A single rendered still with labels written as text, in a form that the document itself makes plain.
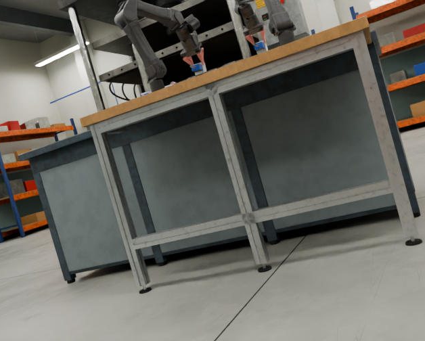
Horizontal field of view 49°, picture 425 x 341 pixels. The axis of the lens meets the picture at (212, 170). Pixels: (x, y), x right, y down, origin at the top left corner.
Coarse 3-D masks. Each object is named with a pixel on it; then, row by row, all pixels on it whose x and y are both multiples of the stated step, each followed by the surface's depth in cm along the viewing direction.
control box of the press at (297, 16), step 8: (256, 0) 296; (280, 0) 290; (288, 0) 289; (296, 0) 288; (256, 8) 297; (264, 8) 295; (288, 8) 290; (296, 8) 288; (264, 16) 296; (296, 16) 289; (304, 16) 298; (264, 24) 297; (296, 24) 289; (304, 24) 289; (296, 32) 290; (304, 32) 289; (272, 40) 296; (296, 40) 305; (272, 48) 309
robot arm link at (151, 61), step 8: (120, 16) 197; (120, 24) 200; (128, 24) 197; (136, 24) 199; (128, 32) 200; (136, 32) 199; (136, 40) 199; (144, 40) 201; (136, 48) 202; (144, 48) 200; (144, 56) 201; (152, 56) 202; (144, 64) 204; (152, 64) 201; (160, 64) 203; (152, 72) 203
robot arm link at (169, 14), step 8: (128, 0) 197; (136, 0) 199; (120, 8) 202; (128, 8) 196; (136, 8) 199; (144, 8) 203; (152, 8) 206; (160, 8) 209; (128, 16) 196; (136, 16) 198; (144, 16) 207; (152, 16) 207; (160, 16) 208; (168, 16) 210; (168, 24) 215; (176, 24) 215
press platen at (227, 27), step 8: (224, 24) 300; (232, 24) 298; (208, 32) 305; (216, 32) 303; (224, 32) 302; (256, 32) 347; (200, 40) 308; (256, 40) 351; (168, 48) 317; (176, 48) 316; (160, 56) 320; (128, 64) 330; (136, 64) 328; (112, 72) 336; (120, 72) 333; (104, 80) 339
